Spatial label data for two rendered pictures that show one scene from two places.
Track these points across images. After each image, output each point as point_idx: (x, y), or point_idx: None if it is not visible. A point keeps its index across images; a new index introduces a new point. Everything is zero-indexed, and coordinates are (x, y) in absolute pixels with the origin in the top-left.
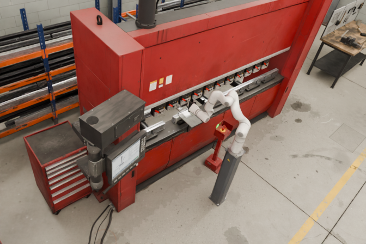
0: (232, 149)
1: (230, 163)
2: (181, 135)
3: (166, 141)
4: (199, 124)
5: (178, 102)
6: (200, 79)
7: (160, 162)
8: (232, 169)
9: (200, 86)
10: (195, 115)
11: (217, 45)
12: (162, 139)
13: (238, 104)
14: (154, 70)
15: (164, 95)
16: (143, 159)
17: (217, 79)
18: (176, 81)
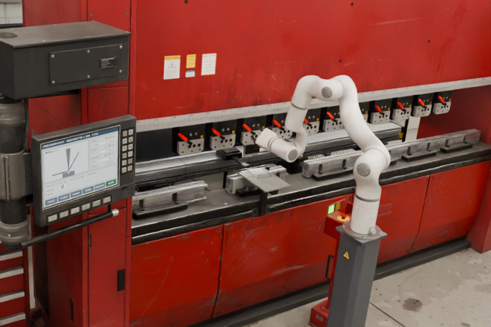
0: (352, 224)
1: (350, 264)
2: (246, 222)
3: (209, 228)
4: (290, 208)
5: (238, 139)
6: (284, 90)
7: (196, 286)
8: (358, 280)
9: (287, 109)
10: None
11: (318, 14)
12: (197, 216)
13: (356, 101)
14: (174, 28)
15: (199, 103)
16: (151, 258)
17: (327, 105)
18: (228, 77)
